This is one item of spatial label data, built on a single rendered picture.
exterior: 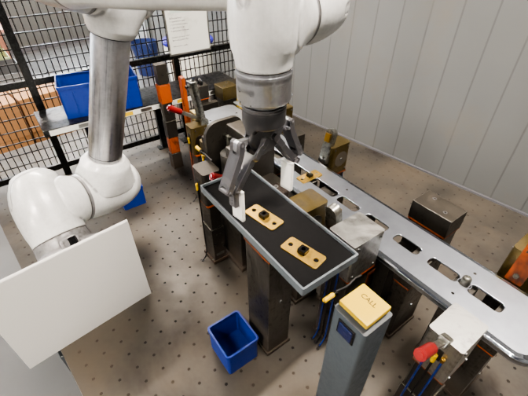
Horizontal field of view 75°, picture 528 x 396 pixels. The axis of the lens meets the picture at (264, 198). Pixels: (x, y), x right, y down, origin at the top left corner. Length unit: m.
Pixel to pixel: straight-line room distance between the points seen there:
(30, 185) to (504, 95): 2.58
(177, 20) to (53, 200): 1.06
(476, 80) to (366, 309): 2.32
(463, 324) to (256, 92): 0.56
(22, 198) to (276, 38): 0.87
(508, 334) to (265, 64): 0.70
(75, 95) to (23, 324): 0.89
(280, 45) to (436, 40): 2.37
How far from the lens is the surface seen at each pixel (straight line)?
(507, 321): 0.91
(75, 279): 1.05
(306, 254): 0.66
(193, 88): 1.30
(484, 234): 1.60
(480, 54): 2.75
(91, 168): 1.19
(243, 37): 0.52
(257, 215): 0.73
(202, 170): 1.04
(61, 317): 1.13
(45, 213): 1.14
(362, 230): 0.81
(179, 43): 1.87
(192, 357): 1.08
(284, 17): 0.51
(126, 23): 1.02
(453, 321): 0.78
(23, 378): 2.12
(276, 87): 0.54
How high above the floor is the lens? 1.64
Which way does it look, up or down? 38 degrees down
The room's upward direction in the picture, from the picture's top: straight up
